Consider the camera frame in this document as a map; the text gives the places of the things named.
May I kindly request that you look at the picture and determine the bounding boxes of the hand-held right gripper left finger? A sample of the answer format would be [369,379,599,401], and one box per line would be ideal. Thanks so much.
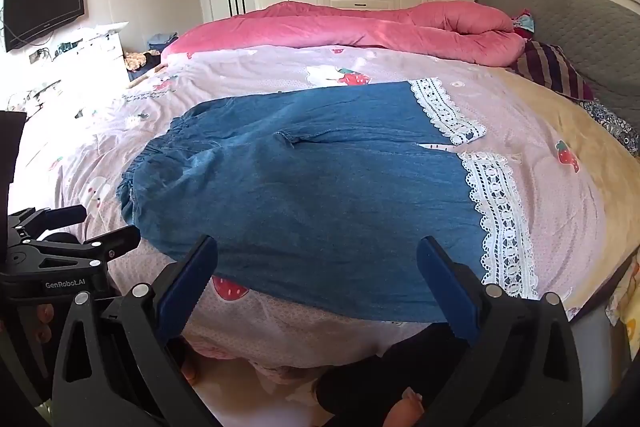
[50,234,219,427]

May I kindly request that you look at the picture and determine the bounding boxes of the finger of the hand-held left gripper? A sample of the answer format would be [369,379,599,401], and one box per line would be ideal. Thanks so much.
[10,225,142,275]
[7,205,87,240]

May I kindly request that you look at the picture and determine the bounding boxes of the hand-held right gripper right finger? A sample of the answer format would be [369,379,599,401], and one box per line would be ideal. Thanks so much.
[416,235,586,427]

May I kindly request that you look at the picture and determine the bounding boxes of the blue denim pants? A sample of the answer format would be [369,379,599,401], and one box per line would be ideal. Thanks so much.
[116,79,541,324]

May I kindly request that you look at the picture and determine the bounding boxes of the person's left hand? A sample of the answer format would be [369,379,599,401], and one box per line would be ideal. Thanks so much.
[35,303,55,345]

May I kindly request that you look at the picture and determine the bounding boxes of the person's leg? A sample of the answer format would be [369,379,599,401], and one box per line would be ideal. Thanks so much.
[315,327,466,427]

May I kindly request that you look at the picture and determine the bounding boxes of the white dresser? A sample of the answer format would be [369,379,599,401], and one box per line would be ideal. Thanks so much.
[50,22,128,82]

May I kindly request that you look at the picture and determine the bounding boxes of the floral cloth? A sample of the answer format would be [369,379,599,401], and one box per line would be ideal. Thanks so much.
[124,52,161,74]

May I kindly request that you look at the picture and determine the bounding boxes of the yellow printed cloth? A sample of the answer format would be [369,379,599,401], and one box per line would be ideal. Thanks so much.
[605,252,640,338]

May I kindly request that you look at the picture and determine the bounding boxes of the pink printed bed sheet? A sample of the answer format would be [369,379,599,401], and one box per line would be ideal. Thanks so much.
[10,42,640,388]

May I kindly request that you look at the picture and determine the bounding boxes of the folded blue clothes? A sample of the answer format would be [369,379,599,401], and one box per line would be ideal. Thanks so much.
[148,33,178,52]

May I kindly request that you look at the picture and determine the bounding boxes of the black flat television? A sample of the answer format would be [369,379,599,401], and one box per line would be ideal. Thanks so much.
[2,0,86,52]

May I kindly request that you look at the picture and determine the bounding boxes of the dark floral pillow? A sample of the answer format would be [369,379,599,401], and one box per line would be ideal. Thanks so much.
[580,99,640,152]

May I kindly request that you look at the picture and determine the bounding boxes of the striped pillow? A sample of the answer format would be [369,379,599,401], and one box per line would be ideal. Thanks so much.
[507,39,596,102]

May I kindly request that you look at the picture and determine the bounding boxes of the colourful cloth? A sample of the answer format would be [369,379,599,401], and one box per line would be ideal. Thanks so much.
[512,9,536,40]

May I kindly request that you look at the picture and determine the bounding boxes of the pink quilt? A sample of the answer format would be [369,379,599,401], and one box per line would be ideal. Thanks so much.
[161,1,528,68]

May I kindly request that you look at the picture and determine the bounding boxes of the grey quilted headboard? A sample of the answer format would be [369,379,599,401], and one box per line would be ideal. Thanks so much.
[472,0,640,128]

